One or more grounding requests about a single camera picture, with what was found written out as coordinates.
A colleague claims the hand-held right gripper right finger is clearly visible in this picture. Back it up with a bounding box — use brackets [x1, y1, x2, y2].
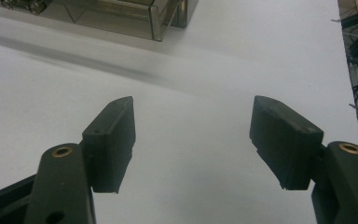
[249, 95, 358, 224]

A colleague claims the clear acrylic box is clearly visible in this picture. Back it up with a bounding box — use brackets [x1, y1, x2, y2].
[0, 0, 200, 42]

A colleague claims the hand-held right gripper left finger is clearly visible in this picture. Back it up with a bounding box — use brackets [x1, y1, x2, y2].
[23, 95, 137, 224]

